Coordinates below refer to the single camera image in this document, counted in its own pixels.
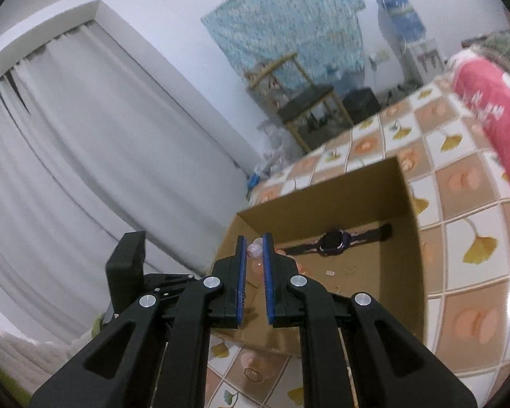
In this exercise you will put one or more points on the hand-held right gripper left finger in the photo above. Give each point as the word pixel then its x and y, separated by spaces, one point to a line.
pixel 241 289

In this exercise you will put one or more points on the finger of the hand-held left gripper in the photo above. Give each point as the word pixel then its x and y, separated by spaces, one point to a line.
pixel 170 282

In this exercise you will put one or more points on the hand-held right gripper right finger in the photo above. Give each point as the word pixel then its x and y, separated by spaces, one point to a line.
pixel 268 293

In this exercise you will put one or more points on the dark blue smartwatch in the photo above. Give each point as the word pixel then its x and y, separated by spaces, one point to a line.
pixel 333 242

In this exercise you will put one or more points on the large cardboard box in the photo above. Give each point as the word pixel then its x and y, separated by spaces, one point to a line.
pixel 357 289

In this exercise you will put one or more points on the blue plastic bag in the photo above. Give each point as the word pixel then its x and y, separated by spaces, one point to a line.
pixel 253 180

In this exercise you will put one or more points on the white curtain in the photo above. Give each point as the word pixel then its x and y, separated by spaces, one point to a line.
pixel 89 157

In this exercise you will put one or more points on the white fluffy blanket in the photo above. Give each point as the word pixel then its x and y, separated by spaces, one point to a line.
pixel 25 357

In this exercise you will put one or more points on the clear plastic bag pile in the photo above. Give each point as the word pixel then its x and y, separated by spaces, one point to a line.
pixel 276 148

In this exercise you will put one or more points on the green plush toy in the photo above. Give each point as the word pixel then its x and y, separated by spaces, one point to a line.
pixel 12 389

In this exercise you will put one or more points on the wooden chair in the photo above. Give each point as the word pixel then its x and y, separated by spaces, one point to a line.
pixel 306 97

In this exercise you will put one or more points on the black bag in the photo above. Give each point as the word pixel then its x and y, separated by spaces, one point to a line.
pixel 361 104

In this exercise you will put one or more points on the light blue cloth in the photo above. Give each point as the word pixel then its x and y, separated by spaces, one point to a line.
pixel 289 21

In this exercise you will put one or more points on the red floral blanket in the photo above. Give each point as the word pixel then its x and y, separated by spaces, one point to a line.
pixel 493 93

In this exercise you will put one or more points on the water dispenser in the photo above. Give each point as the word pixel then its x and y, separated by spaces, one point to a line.
pixel 401 12

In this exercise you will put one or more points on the grey green blanket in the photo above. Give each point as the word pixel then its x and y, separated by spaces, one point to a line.
pixel 505 46

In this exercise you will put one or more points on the white wall socket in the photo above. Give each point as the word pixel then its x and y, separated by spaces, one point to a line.
pixel 378 57

